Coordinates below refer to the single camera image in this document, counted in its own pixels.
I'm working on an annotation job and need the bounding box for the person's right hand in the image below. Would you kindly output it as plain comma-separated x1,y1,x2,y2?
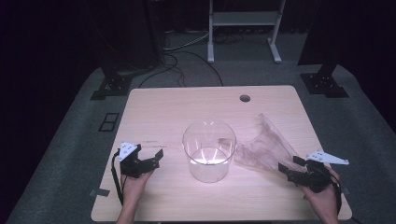
299,165,343,217

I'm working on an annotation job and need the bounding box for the black floor cable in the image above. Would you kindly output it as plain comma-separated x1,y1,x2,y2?
137,50,225,90

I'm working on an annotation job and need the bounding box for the black stand base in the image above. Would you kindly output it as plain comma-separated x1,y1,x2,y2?
90,65,134,102
300,61,350,99

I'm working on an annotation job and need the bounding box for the white metal stand frame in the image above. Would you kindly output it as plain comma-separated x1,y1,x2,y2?
206,0,287,65

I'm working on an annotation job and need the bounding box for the grey tape strip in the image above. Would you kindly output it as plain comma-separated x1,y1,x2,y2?
89,188,111,198

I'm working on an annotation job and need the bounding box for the white floor cable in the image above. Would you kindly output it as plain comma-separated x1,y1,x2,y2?
163,28,211,52

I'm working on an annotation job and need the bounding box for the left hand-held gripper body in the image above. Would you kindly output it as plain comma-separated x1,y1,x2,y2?
118,142,157,179

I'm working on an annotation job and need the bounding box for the black floor outlet frame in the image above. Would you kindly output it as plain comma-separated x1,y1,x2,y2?
98,112,120,133

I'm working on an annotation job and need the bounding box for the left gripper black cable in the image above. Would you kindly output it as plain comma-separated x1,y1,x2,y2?
111,148,125,207

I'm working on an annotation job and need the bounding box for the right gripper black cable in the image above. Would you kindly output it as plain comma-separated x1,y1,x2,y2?
329,171,344,217

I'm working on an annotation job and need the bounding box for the person's left hand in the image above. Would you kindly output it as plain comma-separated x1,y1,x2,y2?
120,170,155,206

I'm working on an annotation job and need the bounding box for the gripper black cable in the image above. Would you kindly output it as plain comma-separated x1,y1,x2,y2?
329,171,344,217
111,148,125,207

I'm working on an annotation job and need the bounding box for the clear plastic bag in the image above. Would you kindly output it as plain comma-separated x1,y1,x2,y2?
218,112,304,174

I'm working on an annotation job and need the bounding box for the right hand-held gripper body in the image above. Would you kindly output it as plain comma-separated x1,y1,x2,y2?
285,149,350,194

